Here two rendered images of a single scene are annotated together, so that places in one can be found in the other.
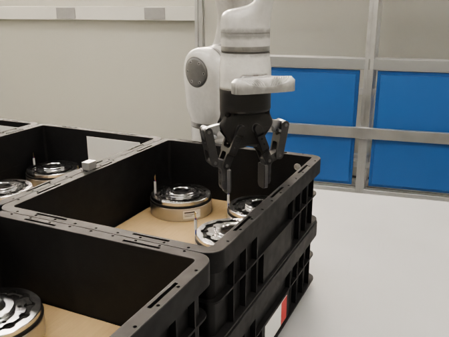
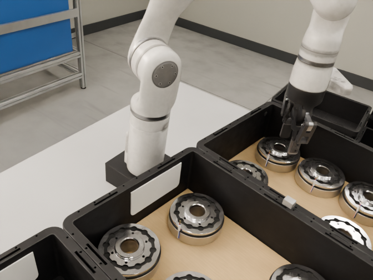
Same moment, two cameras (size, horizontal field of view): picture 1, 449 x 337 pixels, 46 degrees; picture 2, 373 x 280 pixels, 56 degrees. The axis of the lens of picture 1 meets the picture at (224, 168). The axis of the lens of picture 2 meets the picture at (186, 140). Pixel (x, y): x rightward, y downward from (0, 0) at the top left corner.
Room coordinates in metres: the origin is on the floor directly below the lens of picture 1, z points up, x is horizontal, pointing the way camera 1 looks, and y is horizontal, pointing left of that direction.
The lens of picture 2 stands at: (0.84, 0.67, 1.35)
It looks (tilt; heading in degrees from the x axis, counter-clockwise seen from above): 36 degrees down; 284
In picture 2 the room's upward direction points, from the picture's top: 7 degrees clockwise
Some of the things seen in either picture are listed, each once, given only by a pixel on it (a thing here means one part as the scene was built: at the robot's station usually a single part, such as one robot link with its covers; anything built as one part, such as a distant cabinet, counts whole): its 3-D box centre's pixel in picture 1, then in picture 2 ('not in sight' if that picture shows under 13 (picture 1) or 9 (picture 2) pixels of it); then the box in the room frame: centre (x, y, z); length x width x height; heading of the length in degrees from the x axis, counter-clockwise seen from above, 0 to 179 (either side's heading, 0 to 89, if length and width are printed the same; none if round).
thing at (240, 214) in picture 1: (260, 207); (278, 149); (0.78, -0.06, 0.86); 0.10 x 0.10 x 0.01
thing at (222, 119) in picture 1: (244, 115); (302, 100); (0.77, -0.03, 1.01); 0.08 x 0.08 x 0.09
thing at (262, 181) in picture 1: (262, 175); (286, 130); (0.78, -0.06, 0.91); 0.02 x 0.01 x 0.04; 22
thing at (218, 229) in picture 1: (232, 230); (322, 170); (0.68, -0.01, 0.86); 0.05 x 0.05 x 0.01
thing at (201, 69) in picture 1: (211, 88); (153, 81); (1.08, 0.03, 1.00); 0.09 x 0.09 x 0.17; 49
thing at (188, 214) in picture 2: not in sight; (197, 211); (0.91, 0.22, 0.86); 0.05 x 0.05 x 0.01
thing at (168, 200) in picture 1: (180, 194); (244, 175); (0.84, 0.07, 0.86); 0.10 x 0.10 x 0.01
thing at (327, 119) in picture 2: not in sight; (307, 141); (0.59, -0.92, 0.37); 0.40 x 0.30 x 0.45; 163
